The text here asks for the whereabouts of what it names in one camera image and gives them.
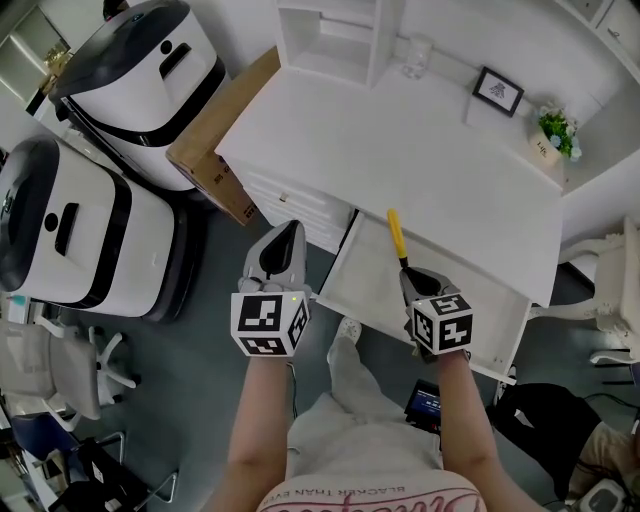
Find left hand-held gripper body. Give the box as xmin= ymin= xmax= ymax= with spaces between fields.
xmin=230 ymin=277 xmax=313 ymax=358

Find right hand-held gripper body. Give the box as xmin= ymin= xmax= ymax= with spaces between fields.
xmin=405 ymin=293 xmax=474 ymax=357

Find white desk drawer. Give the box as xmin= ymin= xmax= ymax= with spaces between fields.
xmin=315 ymin=208 xmax=532 ymax=386

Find yellow marker pen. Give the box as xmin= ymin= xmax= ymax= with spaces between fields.
xmin=386 ymin=208 xmax=412 ymax=272

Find person's right forearm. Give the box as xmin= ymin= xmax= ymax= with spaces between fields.
xmin=431 ymin=348 xmax=497 ymax=482

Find person's left forearm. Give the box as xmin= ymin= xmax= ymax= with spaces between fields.
xmin=227 ymin=353 xmax=297 ymax=497

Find person's white shoe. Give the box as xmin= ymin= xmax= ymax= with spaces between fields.
xmin=333 ymin=315 xmax=363 ymax=347

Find black tablet screen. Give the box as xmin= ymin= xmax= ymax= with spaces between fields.
xmin=403 ymin=378 xmax=444 ymax=437

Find person's light grey trousers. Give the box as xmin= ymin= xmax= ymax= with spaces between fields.
xmin=287 ymin=333 xmax=444 ymax=474

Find brown cardboard box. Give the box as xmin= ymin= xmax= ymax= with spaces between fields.
xmin=165 ymin=46 xmax=260 ymax=228

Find black bag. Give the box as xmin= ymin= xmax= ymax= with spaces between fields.
xmin=486 ymin=381 xmax=602 ymax=501

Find white desk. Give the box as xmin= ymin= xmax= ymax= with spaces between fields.
xmin=213 ymin=64 xmax=565 ymax=309

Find white ornate vanity table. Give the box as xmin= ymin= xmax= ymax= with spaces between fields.
xmin=528 ymin=216 xmax=640 ymax=365

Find white and black robot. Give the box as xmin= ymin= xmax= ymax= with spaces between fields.
xmin=0 ymin=134 xmax=207 ymax=322
xmin=48 ymin=0 xmax=232 ymax=194

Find person's white printed shirt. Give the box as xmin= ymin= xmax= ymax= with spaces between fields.
xmin=256 ymin=467 xmax=482 ymax=512

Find small potted plant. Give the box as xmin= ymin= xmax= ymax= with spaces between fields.
xmin=528 ymin=101 xmax=584 ymax=167

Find grey office chair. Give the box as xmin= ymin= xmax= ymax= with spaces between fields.
xmin=0 ymin=317 xmax=137 ymax=422

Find white and grey device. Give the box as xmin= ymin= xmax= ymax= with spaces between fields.
xmin=578 ymin=477 xmax=627 ymax=512

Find clear glass jar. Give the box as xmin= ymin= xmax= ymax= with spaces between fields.
xmin=399 ymin=34 xmax=434 ymax=82

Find black picture frame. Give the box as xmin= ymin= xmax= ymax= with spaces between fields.
xmin=471 ymin=65 xmax=526 ymax=118

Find black metal-frame chair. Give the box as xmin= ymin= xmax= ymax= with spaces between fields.
xmin=9 ymin=413 xmax=180 ymax=512

